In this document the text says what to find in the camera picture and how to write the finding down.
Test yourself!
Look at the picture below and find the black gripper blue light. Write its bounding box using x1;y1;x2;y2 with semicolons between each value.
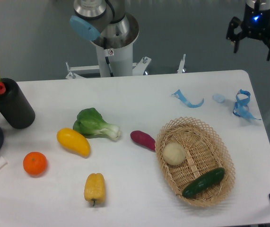
226;0;270;61

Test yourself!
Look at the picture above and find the yellow bell pepper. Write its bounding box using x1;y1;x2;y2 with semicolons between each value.
84;173;106;207

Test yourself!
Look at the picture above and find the small pale blue cap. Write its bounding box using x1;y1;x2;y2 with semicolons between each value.
212;93;226;103

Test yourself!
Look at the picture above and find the tangled blue tape strip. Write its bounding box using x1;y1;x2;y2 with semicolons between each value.
232;89;261;120

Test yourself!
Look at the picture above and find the blue tape strip curved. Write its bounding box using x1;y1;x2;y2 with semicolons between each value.
172;89;204;108

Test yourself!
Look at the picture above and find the woven wicker basket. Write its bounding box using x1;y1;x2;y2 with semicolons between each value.
156;117;235;207

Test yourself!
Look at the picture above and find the beige round bun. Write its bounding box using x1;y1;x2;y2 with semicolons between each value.
162;143;186;166

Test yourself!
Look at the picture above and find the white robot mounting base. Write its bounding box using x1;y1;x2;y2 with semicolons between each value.
65;40;187;80

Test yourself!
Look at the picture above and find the purple sweet potato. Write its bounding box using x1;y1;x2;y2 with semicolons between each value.
130;131;155;152

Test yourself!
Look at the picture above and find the dark green cucumber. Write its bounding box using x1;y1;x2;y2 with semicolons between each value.
182;167;226;199

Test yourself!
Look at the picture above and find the green bok choy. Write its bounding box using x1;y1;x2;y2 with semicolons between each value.
73;107;121;140

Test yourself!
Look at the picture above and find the yellow mango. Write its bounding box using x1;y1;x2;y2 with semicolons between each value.
57;128;91;157

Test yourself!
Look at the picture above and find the black cylindrical vase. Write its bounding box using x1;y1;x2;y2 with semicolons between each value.
0;78;35;129

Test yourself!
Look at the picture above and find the orange tangerine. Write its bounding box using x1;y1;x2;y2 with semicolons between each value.
23;151;48;176

